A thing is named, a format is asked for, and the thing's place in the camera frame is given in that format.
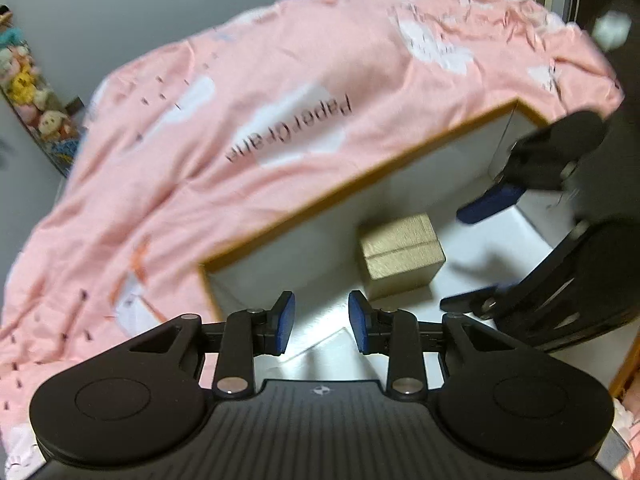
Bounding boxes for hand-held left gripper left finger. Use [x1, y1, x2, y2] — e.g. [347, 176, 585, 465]
[129, 290, 296, 401]

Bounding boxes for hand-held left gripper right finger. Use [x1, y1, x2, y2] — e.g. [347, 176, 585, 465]
[347, 290, 547, 402]

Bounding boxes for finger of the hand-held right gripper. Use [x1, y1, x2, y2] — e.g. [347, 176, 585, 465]
[439, 220, 640, 354]
[456, 111, 609, 226]

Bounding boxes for small gold gift box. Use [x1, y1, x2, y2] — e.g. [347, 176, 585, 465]
[356, 213, 447, 301]

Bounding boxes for white storage box gold rim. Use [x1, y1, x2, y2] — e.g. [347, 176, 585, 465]
[198, 96, 640, 401]

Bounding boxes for white blurry object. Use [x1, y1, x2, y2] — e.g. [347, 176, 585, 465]
[593, 9, 632, 53]

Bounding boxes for pink printed blanket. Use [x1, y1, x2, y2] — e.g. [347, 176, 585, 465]
[0, 0, 626, 480]

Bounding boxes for plush toy display rack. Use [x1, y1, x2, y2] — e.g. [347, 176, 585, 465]
[0, 4, 85, 178]

